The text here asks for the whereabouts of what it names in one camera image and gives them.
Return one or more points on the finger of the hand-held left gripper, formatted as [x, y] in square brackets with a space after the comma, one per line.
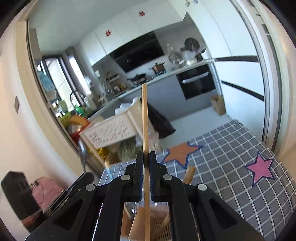
[78, 185]

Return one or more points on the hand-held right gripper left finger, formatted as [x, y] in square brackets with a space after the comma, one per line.
[138, 176]

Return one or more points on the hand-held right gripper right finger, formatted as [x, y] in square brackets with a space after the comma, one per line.
[152, 176]

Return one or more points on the white plastic utensil holder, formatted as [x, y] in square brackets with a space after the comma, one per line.
[138, 222]

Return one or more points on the pink plastic chair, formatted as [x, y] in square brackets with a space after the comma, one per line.
[46, 194]

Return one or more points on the gold foil decoration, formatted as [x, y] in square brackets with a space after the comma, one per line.
[103, 153]

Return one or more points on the red plastic basin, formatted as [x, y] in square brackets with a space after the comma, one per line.
[74, 136]

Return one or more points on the white perforated basket cart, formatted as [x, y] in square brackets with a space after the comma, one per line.
[108, 133]

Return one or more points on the black hanging bag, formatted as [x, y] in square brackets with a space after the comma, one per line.
[159, 122]

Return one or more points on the black boxy object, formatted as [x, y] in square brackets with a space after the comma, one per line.
[18, 194]

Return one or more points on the grey checked star tablecloth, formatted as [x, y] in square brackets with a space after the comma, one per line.
[219, 173]

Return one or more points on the grey kitchen base cabinet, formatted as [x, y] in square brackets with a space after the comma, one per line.
[166, 99]

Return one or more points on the curved kitchen faucet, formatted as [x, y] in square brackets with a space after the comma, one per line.
[74, 92]

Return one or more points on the countertop spice rack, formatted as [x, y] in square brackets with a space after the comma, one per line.
[113, 85]

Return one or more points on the black wok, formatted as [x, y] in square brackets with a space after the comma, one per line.
[138, 80]

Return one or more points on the cardboard box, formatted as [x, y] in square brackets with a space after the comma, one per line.
[218, 105]

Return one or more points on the black built-in oven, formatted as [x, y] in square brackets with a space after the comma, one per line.
[196, 88]

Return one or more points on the steel cooking pot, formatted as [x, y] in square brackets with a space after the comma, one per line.
[158, 67]

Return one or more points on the black range hood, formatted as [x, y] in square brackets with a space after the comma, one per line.
[136, 55]

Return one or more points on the white refrigerator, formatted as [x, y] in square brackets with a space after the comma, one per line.
[231, 69]

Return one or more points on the dark round rack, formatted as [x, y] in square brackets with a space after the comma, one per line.
[192, 44]

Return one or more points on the white upper kitchen cabinets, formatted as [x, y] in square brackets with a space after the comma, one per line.
[120, 34]

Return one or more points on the red paper cabinet decoration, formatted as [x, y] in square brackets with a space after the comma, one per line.
[142, 13]
[108, 33]

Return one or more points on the grey wall switch plate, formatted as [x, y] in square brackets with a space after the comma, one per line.
[17, 104]

